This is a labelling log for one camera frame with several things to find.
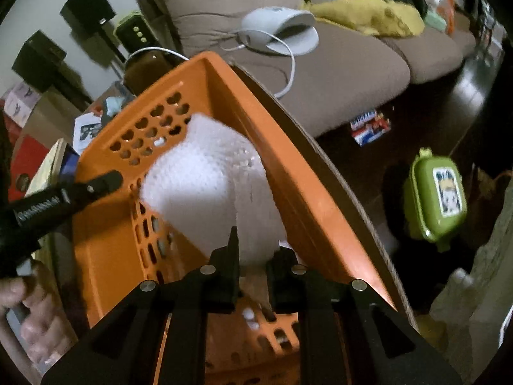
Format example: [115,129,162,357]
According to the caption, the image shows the mint green box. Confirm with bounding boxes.
[425,10,445,33]

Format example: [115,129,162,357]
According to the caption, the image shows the large brown sofa cushion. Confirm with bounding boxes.
[146,0,317,45]

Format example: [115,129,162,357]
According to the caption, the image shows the white plastic bottle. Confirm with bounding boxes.
[449,269,471,289]

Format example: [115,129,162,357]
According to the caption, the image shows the red gift box oval label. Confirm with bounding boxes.
[12,134,51,201]

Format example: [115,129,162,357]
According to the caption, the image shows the green cartoon sticker lunch box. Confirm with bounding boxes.
[403,148,467,251]

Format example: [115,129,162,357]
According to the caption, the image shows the orange plastic basket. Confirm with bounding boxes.
[74,51,397,385]

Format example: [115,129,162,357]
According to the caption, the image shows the dark blue board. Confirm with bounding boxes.
[60,146,81,177]

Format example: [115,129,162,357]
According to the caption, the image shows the white foam net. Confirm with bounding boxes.
[138,113,289,305]

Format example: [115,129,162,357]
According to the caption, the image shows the black speaker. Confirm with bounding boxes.
[60,0,117,37]
[12,30,67,93]

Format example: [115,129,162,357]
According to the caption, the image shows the person's left hand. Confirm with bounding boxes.
[0,259,77,373]

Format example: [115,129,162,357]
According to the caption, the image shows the dark brown side table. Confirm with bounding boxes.
[123,46,175,97]

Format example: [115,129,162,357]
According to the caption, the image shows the brown cardboard box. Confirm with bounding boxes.
[24,90,87,141]

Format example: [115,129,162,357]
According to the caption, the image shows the light blue toy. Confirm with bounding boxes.
[102,92,135,117]

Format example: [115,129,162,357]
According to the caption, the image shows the red white blue snack box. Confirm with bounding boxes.
[350,108,392,147]

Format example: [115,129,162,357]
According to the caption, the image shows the green black power station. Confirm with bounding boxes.
[114,11,151,53]

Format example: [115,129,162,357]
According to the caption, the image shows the brown sofa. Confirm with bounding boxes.
[128,0,477,137]

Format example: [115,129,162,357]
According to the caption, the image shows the pink white box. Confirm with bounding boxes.
[4,82,41,127]

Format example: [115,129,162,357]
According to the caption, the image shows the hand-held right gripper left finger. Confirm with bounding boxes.
[40,227,240,385]

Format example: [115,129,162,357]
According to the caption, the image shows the beige cloth bundle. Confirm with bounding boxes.
[431,196,513,370]

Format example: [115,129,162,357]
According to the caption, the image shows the white dome lamp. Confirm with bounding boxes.
[237,6,319,55]

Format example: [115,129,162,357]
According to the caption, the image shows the white lamp cable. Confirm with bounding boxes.
[222,30,296,99]

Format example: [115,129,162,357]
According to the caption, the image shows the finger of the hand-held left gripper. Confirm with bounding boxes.
[60,169,123,212]

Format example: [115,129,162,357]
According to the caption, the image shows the yellow plaid tablecloth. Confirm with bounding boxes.
[26,138,69,197]

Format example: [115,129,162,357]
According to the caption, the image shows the yellow cloth bag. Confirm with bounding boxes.
[300,0,425,37]

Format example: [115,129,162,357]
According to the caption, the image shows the white printed box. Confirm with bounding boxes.
[74,112,109,145]

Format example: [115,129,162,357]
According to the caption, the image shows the orange white paper bag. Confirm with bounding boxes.
[435,0,458,35]

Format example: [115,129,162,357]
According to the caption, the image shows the black speaker stand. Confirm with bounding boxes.
[96,28,127,63]
[52,76,95,105]

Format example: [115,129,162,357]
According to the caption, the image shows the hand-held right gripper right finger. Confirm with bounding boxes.
[266,249,461,385]

